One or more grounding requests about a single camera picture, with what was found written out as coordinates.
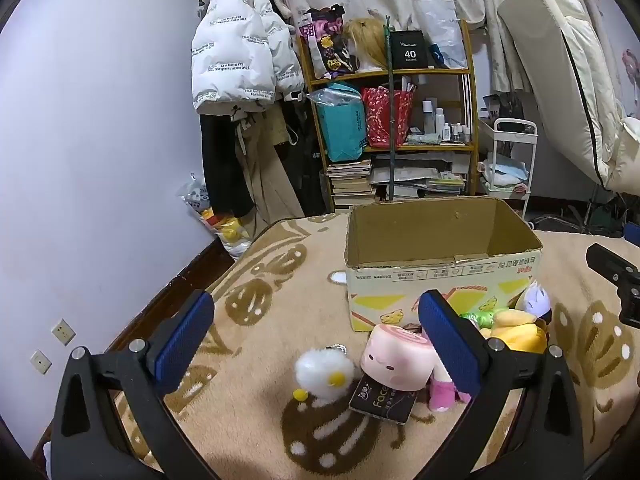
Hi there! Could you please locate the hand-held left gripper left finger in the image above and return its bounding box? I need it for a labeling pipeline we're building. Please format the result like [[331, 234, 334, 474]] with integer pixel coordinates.
[[50, 289, 221, 480]]

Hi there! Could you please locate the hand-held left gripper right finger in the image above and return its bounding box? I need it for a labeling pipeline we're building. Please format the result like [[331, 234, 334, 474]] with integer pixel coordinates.
[[418, 289, 587, 480]]

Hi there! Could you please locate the green tissue pack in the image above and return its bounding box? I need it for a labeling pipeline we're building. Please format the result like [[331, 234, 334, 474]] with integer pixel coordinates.
[[460, 310, 501, 331]]

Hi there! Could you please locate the pink plush toy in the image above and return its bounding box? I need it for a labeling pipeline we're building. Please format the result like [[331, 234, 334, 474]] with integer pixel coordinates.
[[427, 360, 473, 413]]

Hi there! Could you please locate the pink cylinder plush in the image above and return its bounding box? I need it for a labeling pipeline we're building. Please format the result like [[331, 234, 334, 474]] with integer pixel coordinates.
[[361, 324, 437, 392]]

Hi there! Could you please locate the yellow plush toy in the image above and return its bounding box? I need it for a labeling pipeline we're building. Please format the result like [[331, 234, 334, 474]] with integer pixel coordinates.
[[480, 309, 549, 353]]

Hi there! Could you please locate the printed cardboard box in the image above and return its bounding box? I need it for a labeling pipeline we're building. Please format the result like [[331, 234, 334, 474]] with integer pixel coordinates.
[[345, 196, 544, 333]]

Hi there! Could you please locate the purple plush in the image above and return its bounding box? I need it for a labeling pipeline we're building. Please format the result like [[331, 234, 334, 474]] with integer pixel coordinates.
[[515, 280, 552, 323]]

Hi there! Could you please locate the black tissue pack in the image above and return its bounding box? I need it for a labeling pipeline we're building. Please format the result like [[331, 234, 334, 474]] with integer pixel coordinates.
[[348, 377, 420, 427]]

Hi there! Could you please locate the white fluffy keychain plush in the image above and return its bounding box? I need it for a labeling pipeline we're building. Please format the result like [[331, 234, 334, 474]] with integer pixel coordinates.
[[292, 344, 357, 405]]

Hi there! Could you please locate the metal folding stand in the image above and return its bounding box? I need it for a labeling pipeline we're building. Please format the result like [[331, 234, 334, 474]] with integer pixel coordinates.
[[575, 185, 631, 236]]

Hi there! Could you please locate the plastic bag of toys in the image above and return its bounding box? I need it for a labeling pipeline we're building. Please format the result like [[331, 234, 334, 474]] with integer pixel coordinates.
[[180, 172, 256, 261]]

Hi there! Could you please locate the beige printed blanket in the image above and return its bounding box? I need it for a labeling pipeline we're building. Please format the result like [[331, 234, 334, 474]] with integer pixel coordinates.
[[32, 212, 640, 480]]

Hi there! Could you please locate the white trolley cart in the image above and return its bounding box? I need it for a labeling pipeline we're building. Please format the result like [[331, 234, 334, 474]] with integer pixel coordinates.
[[477, 117, 540, 221]]

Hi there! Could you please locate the light blue cloth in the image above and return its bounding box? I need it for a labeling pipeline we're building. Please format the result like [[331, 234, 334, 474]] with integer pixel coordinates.
[[482, 159, 530, 186]]

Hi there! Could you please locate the pile of papers and magazines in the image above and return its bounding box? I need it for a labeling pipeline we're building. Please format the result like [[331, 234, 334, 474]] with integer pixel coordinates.
[[370, 152, 471, 200]]

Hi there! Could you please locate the black hanging coat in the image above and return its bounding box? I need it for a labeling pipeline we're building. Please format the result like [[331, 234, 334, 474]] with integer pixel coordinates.
[[199, 112, 256, 218]]

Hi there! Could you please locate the black bag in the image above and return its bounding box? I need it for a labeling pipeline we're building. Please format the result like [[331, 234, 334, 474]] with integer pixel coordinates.
[[487, 91, 526, 121]]

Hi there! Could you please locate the beige hanging garment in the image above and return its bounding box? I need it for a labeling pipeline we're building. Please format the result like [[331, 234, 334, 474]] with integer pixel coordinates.
[[235, 110, 306, 223]]

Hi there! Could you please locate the stack of books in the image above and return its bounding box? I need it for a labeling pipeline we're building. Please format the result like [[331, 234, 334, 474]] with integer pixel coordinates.
[[327, 159, 376, 208]]

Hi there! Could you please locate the cream mattress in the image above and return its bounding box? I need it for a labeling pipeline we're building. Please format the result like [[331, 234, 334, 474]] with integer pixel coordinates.
[[497, 0, 640, 193]]

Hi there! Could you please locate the black hanging garment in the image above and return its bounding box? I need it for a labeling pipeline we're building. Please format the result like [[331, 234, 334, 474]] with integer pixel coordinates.
[[287, 100, 328, 216]]

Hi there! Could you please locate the row of small bottles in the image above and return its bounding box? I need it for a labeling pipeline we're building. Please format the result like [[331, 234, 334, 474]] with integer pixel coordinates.
[[421, 99, 473, 143]]

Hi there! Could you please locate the red patterned bag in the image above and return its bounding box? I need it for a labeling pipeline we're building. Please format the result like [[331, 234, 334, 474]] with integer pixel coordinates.
[[361, 85, 416, 150]]

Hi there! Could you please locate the teal paper bag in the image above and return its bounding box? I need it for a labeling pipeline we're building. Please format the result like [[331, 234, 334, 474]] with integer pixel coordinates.
[[315, 85, 368, 163]]

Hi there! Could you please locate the green pole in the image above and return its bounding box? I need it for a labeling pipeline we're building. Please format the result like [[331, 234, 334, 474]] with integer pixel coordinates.
[[382, 15, 398, 203]]

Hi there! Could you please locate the wooden shelf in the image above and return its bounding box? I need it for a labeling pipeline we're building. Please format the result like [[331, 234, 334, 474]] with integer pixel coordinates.
[[297, 20, 481, 211]]

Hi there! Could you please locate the clear plastic bag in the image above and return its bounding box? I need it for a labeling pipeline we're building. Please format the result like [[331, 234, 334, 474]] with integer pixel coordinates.
[[412, 0, 468, 68]]

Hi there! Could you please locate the black box with white print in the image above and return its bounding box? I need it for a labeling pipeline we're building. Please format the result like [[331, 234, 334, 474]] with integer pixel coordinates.
[[389, 30, 432, 69]]

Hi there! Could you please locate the white puffer jacket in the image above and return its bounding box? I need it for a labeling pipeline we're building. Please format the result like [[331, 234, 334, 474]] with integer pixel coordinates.
[[191, 0, 306, 116]]

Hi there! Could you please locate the cartoon print tote bag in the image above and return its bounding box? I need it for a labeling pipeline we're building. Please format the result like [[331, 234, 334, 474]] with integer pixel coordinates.
[[300, 7, 358, 81]]

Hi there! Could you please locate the blonde wig on head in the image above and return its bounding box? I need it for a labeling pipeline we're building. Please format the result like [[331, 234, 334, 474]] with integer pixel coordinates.
[[342, 17, 393, 73]]

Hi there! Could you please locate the dark wooden bed frame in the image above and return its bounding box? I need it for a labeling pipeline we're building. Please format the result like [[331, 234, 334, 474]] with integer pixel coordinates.
[[30, 217, 301, 461]]

